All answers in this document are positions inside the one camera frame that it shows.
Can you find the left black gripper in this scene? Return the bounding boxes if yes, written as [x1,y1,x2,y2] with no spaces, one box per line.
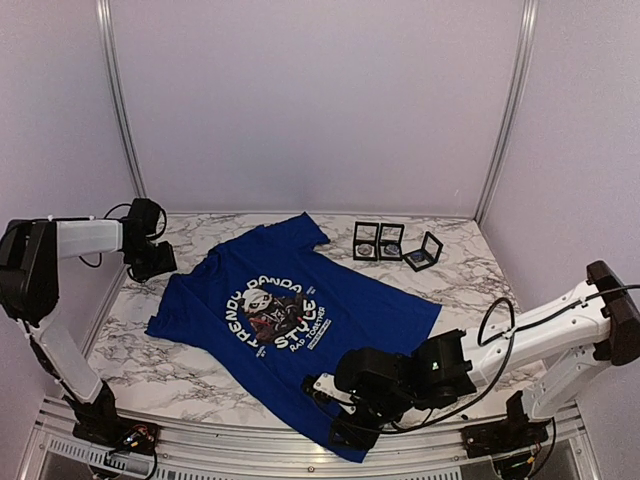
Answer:
[122,243,174,287]

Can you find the blue printed t-shirt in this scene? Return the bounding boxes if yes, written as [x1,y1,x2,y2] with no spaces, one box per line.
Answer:
[146,214,441,447]

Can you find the pink round brooch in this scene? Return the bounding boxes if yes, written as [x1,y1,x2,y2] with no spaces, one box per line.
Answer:
[356,243,375,257]

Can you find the dark blue round brooch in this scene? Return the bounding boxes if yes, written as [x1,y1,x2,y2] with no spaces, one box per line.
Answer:
[382,243,401,257]

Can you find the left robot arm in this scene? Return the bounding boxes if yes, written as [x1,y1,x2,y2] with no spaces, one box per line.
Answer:
[1,198,177,445]

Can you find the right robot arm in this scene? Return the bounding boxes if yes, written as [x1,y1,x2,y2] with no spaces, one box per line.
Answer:
[314,261,639,458]

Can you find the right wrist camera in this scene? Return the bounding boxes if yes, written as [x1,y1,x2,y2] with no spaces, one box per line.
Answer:
[301,373,356,414]

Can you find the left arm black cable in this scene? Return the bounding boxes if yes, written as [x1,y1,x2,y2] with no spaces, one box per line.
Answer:
[77,202,170,269]

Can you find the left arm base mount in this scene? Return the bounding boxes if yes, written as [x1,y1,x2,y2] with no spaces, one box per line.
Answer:
[64,383,159,456]

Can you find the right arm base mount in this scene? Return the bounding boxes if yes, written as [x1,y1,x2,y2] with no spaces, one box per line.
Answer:
[461,390,551,458]

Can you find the black wire frame cube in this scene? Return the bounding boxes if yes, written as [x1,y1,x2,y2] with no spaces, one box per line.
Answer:
[352,221,380,261]

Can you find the aluminium front rail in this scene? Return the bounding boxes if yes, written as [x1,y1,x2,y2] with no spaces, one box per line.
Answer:
[29,394,591,480]

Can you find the left aluminium corner post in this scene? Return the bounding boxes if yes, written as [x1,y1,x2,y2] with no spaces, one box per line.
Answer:
[96,0,148,197]

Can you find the aluminium corner post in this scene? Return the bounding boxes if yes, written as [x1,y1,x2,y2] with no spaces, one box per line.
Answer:
[96,0,148,197]
[474,0,539,227]

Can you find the right aluminium corner post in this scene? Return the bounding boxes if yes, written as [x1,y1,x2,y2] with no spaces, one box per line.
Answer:
[474,0,539,227]

